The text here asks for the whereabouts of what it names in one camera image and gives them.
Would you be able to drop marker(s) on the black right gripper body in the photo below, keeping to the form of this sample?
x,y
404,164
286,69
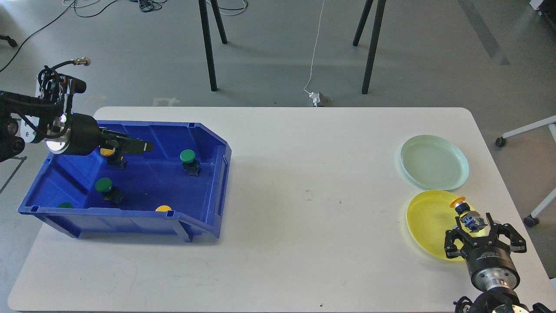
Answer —
x,y
490,266

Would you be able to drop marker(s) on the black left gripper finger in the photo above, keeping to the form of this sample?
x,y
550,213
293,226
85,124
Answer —
x,y
123,143

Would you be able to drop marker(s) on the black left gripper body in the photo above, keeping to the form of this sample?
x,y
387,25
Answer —
x,y
82,138

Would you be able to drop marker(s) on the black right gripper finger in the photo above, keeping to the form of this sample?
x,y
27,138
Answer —
x,y
516,244
454,241

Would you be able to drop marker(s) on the yellow push button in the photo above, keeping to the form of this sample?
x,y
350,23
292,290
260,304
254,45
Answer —
x,y
471,219

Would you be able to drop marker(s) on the green push button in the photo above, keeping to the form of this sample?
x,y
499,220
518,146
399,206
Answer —
x,y
190,164
109,191

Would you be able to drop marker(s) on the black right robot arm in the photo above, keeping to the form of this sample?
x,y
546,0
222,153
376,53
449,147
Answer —
x,y
497,300

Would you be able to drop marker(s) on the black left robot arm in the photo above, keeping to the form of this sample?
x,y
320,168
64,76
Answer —
x,y
49,118

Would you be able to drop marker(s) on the yellow button under gripper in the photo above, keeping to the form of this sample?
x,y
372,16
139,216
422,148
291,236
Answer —
x,y
113,158

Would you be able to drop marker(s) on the yellow plate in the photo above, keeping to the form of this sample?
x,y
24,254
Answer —
x,y
428,216

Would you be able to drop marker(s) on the green button at bin corner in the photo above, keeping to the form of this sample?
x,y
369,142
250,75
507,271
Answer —
x,y
66,205

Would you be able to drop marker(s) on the yellow button at bin front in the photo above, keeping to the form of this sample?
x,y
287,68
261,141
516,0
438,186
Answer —
x,y
163,208

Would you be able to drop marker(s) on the light green plate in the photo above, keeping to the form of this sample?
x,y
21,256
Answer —
x,y
434,163

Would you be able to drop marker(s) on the white wheeled chair base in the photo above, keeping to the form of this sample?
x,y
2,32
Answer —
x,y
523,159

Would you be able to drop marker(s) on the blue plastic bin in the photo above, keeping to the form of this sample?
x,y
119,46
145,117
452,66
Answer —
x,y
150,180

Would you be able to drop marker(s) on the black tripod leg left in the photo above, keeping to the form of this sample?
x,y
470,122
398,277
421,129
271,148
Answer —
x,y
205,26

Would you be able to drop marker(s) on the white charger with cable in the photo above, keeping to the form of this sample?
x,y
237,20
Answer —
x,y
315,97

